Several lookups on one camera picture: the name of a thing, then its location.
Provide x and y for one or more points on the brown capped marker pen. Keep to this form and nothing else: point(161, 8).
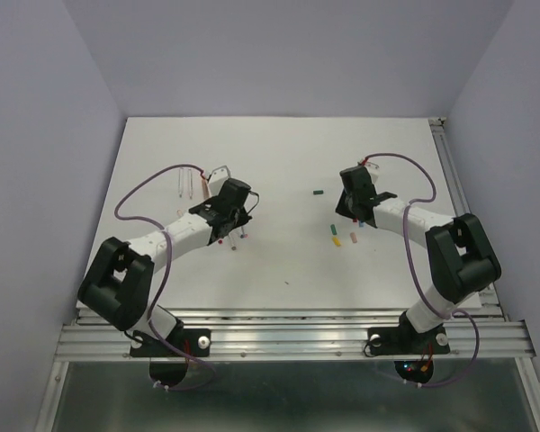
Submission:
point(205, 188)

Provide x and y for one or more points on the grey capped marker pen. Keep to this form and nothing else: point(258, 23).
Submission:
point(181, 182)

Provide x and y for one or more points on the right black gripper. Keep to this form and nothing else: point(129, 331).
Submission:
point(341, 207)

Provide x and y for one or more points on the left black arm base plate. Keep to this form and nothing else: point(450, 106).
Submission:
point(192, 341)

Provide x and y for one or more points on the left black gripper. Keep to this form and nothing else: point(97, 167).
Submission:
point(243, 218)

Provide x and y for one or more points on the aluminium front rail frame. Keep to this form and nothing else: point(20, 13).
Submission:
point(289, 336)

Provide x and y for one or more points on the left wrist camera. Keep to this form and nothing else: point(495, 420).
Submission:
point(217, 179)

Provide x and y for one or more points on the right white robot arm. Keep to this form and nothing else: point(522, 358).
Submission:
point(460, 257)

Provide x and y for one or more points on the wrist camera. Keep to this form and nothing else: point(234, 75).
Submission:
point(217, 179)
point(373, 171)

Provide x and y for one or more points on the aluminium right side rail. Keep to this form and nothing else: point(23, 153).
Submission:
point(490, 302)

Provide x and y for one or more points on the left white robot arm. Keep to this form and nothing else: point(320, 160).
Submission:
point(118, 281)

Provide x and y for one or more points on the peach capped marker pen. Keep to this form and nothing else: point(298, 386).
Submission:
point(232, 242)

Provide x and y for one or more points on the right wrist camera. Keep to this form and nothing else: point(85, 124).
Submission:
point(373, 171)

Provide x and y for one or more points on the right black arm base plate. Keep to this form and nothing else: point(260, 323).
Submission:
point(405, 343)

